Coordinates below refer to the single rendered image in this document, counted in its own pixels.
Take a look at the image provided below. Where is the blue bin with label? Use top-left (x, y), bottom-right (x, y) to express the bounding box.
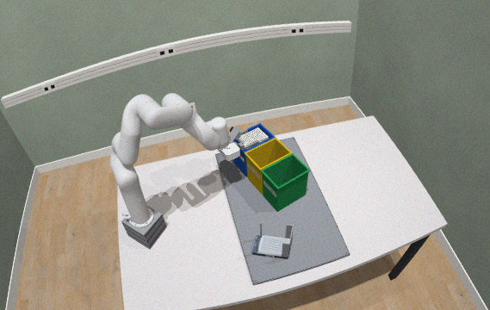
top-left (233, 123), bottom-right (275, 177)

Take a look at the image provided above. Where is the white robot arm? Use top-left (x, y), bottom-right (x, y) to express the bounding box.
top-left (110, 93), bottom-right (242, 228)

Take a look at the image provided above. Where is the yellow recycle bin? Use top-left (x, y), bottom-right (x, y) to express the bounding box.
top-left (245, 138), bottom-right (292, 194)

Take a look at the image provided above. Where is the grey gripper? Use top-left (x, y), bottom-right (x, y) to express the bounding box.
top-left (217, 129), bottom-right (259, 161)

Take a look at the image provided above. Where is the green returns bin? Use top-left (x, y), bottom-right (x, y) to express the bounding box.
top-left (261, 153), bottom-right (310, 212)

